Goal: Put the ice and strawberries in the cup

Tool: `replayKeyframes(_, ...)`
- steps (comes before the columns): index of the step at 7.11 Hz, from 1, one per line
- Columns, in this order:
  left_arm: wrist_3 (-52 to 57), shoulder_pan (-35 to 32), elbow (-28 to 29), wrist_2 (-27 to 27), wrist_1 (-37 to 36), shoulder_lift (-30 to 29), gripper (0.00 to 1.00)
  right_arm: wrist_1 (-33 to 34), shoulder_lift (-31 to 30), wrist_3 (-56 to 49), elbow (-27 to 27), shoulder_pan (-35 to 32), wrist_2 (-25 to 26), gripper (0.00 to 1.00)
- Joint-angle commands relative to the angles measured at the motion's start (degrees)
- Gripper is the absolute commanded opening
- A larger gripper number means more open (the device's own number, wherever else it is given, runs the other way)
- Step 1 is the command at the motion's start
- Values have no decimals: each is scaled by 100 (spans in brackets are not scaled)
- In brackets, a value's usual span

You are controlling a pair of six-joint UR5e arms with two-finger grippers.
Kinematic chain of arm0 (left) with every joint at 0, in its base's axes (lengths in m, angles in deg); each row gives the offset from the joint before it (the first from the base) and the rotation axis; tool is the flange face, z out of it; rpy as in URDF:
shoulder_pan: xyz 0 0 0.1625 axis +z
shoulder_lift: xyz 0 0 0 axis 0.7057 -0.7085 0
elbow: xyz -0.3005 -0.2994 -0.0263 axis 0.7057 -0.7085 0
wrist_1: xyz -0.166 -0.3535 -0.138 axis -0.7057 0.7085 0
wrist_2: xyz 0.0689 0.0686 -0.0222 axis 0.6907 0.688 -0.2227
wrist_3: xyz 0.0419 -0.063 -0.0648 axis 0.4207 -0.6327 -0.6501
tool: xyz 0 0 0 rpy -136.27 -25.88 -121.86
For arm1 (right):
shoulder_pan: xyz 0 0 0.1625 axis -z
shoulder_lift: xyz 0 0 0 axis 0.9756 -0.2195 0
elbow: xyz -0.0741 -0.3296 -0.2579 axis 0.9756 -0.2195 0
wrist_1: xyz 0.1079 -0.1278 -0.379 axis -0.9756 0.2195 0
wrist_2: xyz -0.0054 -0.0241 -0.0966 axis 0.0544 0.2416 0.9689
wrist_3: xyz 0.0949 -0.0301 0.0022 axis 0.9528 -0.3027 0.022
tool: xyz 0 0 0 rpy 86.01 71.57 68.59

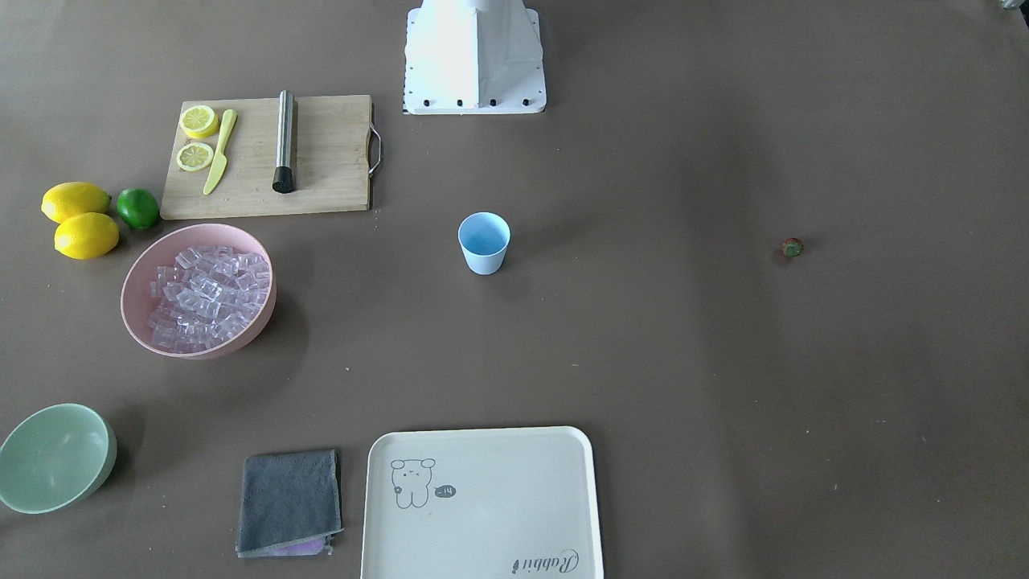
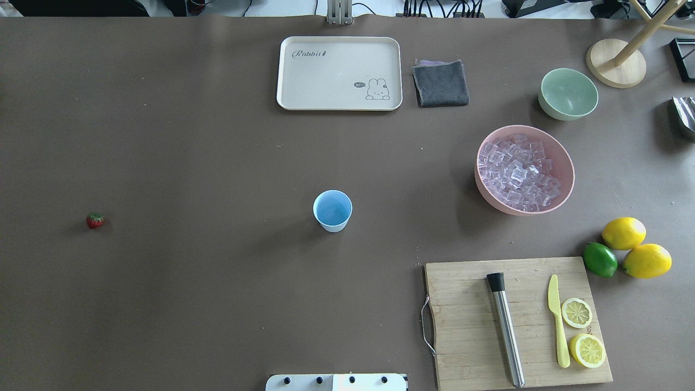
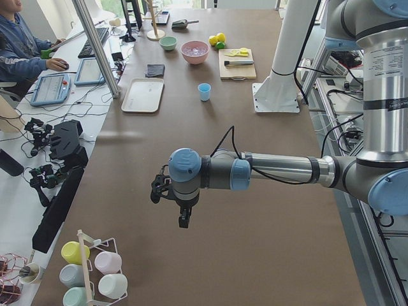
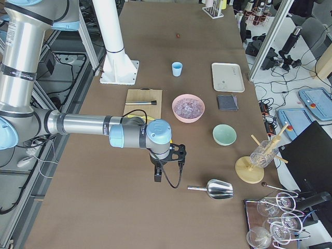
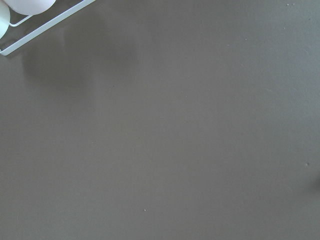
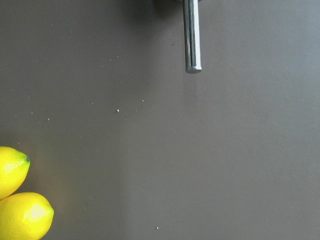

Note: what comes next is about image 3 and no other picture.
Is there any blue teach pendant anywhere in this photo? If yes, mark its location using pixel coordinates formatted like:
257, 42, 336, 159
74, 58, 105, 87
29, 73, 71, 106

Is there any grey folded cloth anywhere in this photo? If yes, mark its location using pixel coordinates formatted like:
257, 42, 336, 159
145, 64, 165, 78

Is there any yellow lemon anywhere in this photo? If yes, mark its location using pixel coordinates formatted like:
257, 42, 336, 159
216, 33, 226, 42
208, 36, 218, 46

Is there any steel muddler black tip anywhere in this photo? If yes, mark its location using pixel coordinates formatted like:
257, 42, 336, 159
224, 60, 254, 66

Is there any metal ice scoop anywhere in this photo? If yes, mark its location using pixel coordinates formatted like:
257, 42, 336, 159
171, 19, 200, 30

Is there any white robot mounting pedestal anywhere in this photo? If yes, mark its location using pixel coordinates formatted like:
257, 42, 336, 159
252, 0, 321, 113

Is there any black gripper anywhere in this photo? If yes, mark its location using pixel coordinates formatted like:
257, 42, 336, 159
150, 164, 192, 228

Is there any white wire cup rack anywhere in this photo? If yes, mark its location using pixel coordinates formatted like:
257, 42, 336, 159
77, 230, 128, 305

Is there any green bowl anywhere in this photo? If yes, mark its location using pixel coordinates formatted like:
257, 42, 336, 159
159, 36, 178, 51

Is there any aluminium frame post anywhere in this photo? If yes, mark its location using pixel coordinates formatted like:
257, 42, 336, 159
72, 0, 120, 99

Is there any light blue plastic cup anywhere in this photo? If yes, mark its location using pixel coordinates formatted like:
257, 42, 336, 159
198, 83, 212, 101

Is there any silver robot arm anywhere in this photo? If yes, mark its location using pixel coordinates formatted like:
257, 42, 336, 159
150, 1, 407, 228

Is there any mint cup in rack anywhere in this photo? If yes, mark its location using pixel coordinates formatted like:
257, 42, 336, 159
62, 287, 87, 306

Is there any pink cup in rack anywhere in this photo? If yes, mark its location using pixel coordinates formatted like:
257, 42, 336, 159
94, 251, 122, 275

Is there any grey cup in rack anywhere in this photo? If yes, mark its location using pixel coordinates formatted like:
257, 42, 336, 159
59, 264, 85, 288

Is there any green lime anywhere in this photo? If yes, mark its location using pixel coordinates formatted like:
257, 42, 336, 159
215, 41, 226, 50

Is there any lemon slice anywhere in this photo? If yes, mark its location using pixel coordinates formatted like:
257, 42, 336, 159
239, 48, 249, 56
226, 49, 240, 57

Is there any pink bowl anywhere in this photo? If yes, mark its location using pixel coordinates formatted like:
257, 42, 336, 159
180, 40, 209, 64

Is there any yellow cup in rack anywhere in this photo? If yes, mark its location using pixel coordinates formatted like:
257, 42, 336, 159
61, 241, 82, 265

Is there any cream rabbit tray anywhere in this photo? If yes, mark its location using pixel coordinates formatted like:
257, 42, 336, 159
121, 78, 164, 113

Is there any white cup in rack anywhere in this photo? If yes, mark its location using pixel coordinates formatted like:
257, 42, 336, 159
98, 273, 128, 299

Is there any black keyboard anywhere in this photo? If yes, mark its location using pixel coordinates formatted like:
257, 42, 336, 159
77, 27, 110, 59

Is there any wooden cutting board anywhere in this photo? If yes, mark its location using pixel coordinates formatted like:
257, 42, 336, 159
218, 47, 256, 80

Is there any wooden cup stand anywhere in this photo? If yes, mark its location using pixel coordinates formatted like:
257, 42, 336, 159
145, 0, 166, 41

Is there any seated person blue hoodie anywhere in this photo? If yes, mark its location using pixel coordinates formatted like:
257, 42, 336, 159
1, 0, 69, 98

